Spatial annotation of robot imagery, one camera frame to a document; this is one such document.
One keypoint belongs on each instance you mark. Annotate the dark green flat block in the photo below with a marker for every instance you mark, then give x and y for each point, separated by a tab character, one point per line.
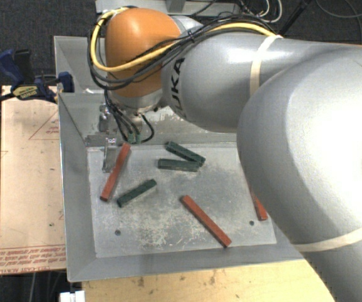
136	193
178	165
185	153

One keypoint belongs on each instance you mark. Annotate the red-brown flat block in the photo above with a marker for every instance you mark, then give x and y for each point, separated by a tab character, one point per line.
115	172
259	209
206	220

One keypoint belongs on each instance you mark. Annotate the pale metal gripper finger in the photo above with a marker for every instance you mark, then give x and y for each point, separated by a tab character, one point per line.
95	140
108	159

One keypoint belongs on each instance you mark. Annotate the brown cardboard board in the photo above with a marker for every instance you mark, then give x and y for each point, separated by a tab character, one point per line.
30	184

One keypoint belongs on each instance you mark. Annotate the grey metal bin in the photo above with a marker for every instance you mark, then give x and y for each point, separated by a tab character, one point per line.
168	225

